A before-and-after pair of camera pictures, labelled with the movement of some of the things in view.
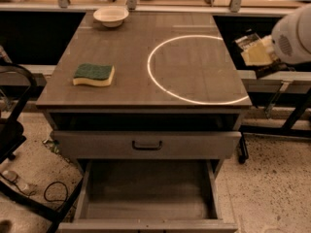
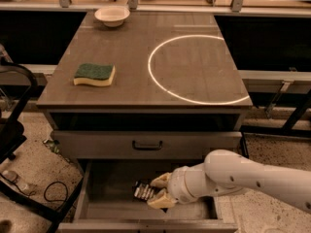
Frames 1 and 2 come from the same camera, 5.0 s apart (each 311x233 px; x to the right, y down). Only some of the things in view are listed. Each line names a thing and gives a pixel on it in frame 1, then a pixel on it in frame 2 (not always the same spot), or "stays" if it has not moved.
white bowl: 111,16 stays
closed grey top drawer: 146,145 stays
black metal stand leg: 288,128 stays
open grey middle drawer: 149,196 stays
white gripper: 286,42 to 179,184
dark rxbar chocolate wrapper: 277,66 to 144,190
